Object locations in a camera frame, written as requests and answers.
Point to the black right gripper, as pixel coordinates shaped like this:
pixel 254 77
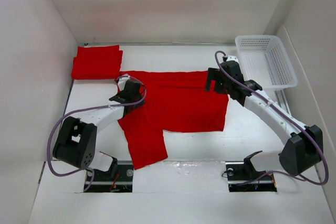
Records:
pixel 212 80

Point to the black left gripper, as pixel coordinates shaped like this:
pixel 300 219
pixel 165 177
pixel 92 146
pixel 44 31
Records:
pixel 122 97

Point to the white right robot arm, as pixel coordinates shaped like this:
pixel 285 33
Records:
pixel 303 145

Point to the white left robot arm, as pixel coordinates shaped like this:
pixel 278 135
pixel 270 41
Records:
pixel 73 138

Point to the folded red t shirt stack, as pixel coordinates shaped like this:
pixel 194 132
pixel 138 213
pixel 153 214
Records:
pixel 97 63

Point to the white perforated plastic basket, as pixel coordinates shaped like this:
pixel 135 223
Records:
pixel 263 58

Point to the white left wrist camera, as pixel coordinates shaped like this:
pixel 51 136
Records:
pixel 121 81

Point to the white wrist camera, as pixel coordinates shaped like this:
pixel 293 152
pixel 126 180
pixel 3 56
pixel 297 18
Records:
pixel 230 58
pixel 121 81

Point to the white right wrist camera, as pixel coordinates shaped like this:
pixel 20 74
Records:
pixel 230 58

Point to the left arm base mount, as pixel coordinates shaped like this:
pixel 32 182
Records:
pixel 118 179

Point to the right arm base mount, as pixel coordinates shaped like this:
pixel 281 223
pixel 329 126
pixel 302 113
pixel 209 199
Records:
pixel 242 177

